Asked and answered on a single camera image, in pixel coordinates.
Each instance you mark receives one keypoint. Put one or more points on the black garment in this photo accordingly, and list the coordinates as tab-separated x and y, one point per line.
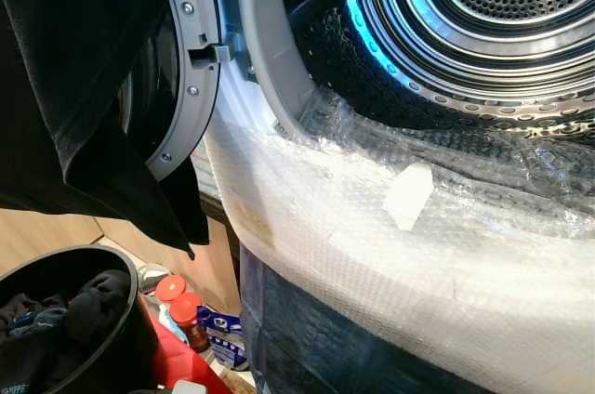
74	59

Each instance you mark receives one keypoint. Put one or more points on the white washing machine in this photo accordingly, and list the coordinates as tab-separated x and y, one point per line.
232	87

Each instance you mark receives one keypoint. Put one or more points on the dark clothes pile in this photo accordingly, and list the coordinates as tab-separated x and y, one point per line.
93	310

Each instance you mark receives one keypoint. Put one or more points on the perforated steel drum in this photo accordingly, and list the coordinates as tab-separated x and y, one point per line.
465	41

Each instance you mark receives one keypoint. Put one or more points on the white tape piece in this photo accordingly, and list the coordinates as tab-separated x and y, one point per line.
409	197

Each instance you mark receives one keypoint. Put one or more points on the clear bubble wrap sheet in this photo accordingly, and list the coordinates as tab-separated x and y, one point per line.
372	273

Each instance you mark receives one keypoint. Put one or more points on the black drum paddle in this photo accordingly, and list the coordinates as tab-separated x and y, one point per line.
325	2

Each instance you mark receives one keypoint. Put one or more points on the grey rubber door seal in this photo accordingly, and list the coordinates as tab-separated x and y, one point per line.
270	41

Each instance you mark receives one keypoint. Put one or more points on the blue and white package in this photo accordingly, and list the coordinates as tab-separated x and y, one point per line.
225	329

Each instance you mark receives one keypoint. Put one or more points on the grey washer door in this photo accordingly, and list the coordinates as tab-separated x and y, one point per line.
200	22

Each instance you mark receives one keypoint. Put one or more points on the red-capped brown bottle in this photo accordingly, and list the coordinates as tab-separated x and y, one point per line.
189	310

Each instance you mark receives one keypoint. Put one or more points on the red-capped pale blue bottle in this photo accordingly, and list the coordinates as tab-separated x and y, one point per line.
171	288

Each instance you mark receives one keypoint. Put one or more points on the silver round object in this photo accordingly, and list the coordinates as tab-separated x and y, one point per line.
152	277

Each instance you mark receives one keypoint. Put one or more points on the small white object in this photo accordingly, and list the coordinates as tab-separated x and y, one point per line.
189	387

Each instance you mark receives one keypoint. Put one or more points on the red box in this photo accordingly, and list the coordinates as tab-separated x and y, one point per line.
177	366

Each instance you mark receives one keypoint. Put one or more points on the black laundry bucket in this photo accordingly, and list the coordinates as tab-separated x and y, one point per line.
139	343

